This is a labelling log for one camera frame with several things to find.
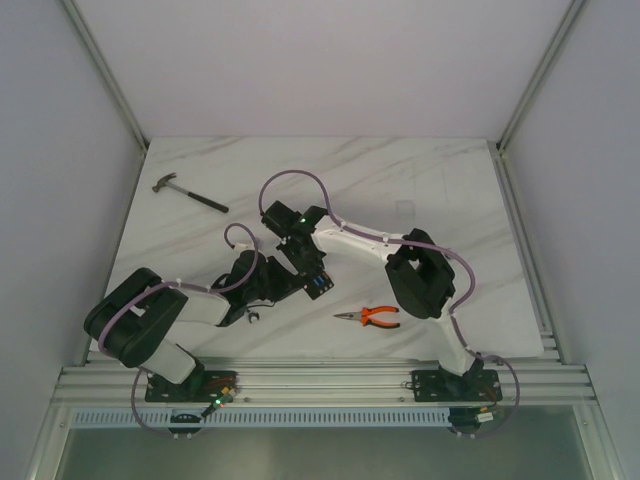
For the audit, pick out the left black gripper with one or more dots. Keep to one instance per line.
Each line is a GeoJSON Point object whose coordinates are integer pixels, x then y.
{"type": "Point", "coordinates": [282, 275]}

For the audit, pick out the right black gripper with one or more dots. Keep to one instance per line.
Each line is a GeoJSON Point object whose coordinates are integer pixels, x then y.
{"type": "Point", "coordinates": [304, 269]}

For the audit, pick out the black fuse box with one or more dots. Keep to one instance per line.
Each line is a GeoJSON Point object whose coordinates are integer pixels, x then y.
{"type": "Point", "coordinates": [320, 286]}

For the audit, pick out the clear plastic fuse box cover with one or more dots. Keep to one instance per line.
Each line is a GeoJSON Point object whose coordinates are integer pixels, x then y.
{"type": "Point", "coordinates": [405, 209]}

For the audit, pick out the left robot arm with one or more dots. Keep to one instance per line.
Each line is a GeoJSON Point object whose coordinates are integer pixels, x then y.
{"type": "Point", "coordinates": [131, 324]}

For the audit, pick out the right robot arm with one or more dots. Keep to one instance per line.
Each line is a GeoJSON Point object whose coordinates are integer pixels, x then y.
{"type": "Point", "coordinates": [420, 276]}

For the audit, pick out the claw hammer black handle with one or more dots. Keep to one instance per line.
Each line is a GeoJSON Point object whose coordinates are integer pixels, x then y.
{"type": "Point", "coordinates": [167, 181]}

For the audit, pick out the orange handled needle-nose pliers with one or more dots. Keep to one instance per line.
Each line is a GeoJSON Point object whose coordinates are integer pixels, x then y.
{"type": "Point", "coordinates": [366, 317]}

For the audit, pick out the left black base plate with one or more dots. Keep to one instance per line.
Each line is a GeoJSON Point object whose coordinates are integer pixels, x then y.
{"type": "Point", "coordinates": [200, 387]}

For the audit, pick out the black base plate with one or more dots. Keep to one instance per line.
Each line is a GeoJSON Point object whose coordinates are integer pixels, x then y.
{"type": "Point", "coordinates": [445, 387]}
{"type": "Point", "coordinates": [200, 387]}

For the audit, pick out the white slotted cable duct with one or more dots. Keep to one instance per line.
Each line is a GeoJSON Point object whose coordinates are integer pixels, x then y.
{"type": "Point", "coordinates": [332, 417]}

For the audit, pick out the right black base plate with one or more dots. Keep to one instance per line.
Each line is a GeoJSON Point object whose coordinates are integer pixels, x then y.
{"type": "Point", "coordinates": [445, 387]}

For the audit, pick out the aluminium mounting rail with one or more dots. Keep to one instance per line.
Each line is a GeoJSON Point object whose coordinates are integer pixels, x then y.
{"type": "Point", "coordinates": [317, 382]}

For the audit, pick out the left aluminium frame post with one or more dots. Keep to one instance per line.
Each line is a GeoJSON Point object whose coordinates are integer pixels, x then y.
{"type": "Point", "coordinates": [88, 41]}

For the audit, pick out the aluminium frame post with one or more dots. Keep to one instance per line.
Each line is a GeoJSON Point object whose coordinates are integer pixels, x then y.
{"type": "Point", "coordinates": [88, 41]}
{"type": "Point", "coordinates": [544, 67]}

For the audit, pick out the right aluminium frame post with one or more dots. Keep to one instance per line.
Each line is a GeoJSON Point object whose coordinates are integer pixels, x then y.
{"type": "Point", "coordinates": [544, 67]}

